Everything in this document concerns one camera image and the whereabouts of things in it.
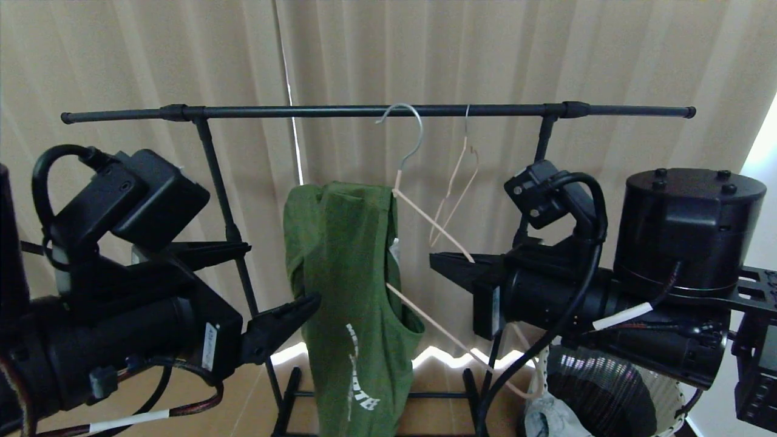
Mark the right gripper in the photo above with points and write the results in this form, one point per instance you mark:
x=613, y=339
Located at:
x=546, y=297

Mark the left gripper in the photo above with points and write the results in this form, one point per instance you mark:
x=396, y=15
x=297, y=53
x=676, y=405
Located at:
x=133, y=334

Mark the green long-sleeved shirt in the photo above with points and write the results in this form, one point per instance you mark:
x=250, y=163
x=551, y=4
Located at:
x=346, y=273

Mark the pink clothes hanger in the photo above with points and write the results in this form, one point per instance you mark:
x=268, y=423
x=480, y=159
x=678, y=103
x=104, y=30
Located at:
x=449, y=185
x=431, y=223

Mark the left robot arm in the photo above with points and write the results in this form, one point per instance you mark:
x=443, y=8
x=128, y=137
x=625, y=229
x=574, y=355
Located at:
x=9, y=255

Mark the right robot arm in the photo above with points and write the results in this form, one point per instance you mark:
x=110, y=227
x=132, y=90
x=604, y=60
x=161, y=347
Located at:
x=692, y=230

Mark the white laundry basket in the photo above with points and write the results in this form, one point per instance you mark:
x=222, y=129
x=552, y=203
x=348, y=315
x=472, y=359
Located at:
x=607, y=388

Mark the black clothes rack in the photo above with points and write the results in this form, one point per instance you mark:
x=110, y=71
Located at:
x=273, y=112

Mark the pale grey shorts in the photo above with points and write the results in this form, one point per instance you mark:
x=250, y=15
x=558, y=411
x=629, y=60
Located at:
x=546, y=425

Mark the beige curtain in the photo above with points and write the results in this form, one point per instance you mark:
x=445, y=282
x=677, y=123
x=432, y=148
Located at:
x=364, y=60

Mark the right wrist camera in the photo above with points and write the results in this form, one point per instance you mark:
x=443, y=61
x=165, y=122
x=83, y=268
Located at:
x=534, y=194

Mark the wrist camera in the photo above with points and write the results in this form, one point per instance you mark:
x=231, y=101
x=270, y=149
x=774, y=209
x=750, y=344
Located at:
x=158, y=194
x=534, y=194

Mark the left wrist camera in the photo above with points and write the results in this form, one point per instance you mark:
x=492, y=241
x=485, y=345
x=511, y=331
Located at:
x=158, y=194

